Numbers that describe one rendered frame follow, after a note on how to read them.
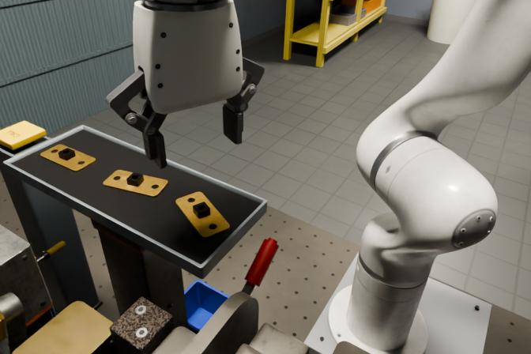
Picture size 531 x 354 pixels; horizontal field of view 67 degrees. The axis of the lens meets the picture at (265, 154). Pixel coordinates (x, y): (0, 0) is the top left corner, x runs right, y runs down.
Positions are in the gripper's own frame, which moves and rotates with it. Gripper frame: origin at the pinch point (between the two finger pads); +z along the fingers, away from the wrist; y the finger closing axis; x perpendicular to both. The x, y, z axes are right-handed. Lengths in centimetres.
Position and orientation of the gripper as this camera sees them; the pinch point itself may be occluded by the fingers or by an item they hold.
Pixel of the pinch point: (197, 142)
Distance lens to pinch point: 45.5
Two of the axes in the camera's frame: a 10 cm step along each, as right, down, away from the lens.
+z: -0.3, 8.4, 5.4
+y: -8.2, 2.9, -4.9
